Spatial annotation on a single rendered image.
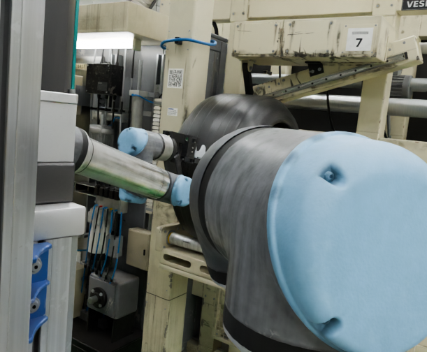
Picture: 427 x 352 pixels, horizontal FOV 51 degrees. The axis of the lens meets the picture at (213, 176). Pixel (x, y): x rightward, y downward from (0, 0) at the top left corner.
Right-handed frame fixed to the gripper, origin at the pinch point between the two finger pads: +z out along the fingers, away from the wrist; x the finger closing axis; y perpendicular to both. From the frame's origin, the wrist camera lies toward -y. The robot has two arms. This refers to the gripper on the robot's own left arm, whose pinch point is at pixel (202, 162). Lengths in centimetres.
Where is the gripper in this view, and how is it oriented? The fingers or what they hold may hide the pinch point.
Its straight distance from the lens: 144.2
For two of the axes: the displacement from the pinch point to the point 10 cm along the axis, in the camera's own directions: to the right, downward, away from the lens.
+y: 1.7, -9.9, -0.2
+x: -8.3, -1.5, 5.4
